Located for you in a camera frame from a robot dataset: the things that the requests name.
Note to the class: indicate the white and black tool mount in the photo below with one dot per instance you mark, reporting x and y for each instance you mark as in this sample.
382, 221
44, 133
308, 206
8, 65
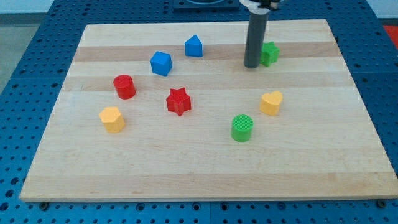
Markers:
261, 6

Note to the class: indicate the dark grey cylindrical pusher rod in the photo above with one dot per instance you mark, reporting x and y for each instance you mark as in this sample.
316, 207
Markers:
254, 39

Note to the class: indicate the green star block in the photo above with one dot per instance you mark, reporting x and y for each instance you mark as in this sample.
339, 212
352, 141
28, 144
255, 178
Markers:
269, 54

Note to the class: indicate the red star block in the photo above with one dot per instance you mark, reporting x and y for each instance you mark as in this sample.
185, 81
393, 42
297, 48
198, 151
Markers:
178, 101

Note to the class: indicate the blue pentagon block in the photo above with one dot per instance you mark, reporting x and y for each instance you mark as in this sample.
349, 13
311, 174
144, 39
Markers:
193, 47

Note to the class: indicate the yellow heart block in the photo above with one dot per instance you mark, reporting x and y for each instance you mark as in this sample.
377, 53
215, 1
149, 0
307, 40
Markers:
270, 103

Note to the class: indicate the green cylinder block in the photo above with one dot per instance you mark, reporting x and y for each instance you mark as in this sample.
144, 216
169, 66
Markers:
241, 128

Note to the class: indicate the blue cube block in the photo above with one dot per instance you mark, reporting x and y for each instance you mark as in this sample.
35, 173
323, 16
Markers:
161, 63

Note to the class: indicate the light wooden board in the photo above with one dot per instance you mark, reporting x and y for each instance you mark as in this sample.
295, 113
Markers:
322, 144

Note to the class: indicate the red cylinder block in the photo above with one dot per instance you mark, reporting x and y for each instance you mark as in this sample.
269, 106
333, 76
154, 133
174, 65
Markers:
124, 86

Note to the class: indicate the yellow hexagon block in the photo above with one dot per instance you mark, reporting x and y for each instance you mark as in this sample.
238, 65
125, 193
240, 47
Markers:
112, 119

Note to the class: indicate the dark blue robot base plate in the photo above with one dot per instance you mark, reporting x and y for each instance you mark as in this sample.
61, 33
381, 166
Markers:
204, 5

